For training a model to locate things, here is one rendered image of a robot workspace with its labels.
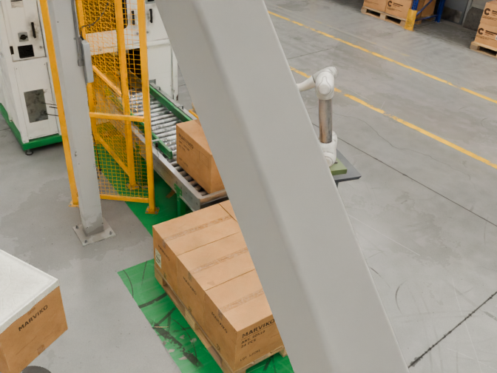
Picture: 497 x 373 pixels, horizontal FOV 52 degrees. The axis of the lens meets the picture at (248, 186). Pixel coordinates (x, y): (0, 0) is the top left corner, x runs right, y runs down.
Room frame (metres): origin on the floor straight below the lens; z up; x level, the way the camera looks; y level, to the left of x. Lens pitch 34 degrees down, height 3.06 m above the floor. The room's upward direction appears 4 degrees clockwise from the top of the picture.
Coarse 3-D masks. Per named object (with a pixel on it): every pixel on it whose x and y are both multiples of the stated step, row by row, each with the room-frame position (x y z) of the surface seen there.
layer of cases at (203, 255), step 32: (160, 224) 3.08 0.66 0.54; (192, 224) 3.11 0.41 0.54; (224, 224) 3.14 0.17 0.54; (160, 256) 2.96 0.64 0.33; (192, 256) 2.75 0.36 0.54; (224, 256) 2.78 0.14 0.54; (192, 288) 2.55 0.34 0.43; (224, 288) 2.46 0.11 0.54; (256, 288) 2.48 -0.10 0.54; (224, 320) 2.22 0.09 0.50; (256, 320) 2.20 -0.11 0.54; (224, 352) 2.20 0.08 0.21; (256, 352) 2.21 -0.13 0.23
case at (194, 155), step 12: (192, 120) 4.08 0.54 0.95; (180, 132) 3.91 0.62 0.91; (192, 132) 3.85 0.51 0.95; (180, 144) 3.92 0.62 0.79; (192, 144) 3.75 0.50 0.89; (204, 144) 3.66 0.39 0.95; (180, 156) 3.92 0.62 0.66; (192, 156) 3.75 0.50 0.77; (204, 156) 3.59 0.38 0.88; (192, 168) 3.75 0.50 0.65; (204, 168) 3.59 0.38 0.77; (216, 168) 3.54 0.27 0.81; (204, 180) 3.59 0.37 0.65; (216, 180) 3.54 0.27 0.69
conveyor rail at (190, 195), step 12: (96, 96) 5.24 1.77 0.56; (108, 108) 4.96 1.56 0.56; (108, 120) 4.98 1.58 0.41; (120, 120) 4.70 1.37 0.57; (120, 132) 4.71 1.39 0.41; (132, 132) 4.43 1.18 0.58; (132, 144) 4.46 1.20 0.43; (144, 144) 4.21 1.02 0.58; (144, 156) 4.24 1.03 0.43; (156, 156) 4.01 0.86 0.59; (156, 168) 4.03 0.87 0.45; (168, 168) 3.82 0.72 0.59; (168, 180) 3.83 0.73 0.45; (180, 180) 3.64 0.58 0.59; (192, 192) 3.47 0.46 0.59; (192, 204) 3.47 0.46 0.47
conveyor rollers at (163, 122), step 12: (132, 96) 5.35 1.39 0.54; (156, 108) 5.07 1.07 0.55; (156, 120) 4.84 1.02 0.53; (168, 120) 4.83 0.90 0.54; (180, 120) 4.83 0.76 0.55; (156, 132) 4.55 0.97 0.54; (168, 132) 4.54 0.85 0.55; (168, 144) 4.33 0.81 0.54; (180, 168) 3.91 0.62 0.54; (192, 180) 3.77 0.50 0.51; (204, 192) 3.55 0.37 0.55
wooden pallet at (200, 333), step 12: (156, 276) 3.04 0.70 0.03; (168, 288) 2.93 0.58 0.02; (180, 300) 2.69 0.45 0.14; (180, 312) 2.70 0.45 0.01; (192, 324) 2.55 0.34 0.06; (204, 336) 2.47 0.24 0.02; (216, 348) 2.28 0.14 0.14; (216, 360) 2.27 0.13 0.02; (228, 372) 2.15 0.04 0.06; (240, 372) 2.13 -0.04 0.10
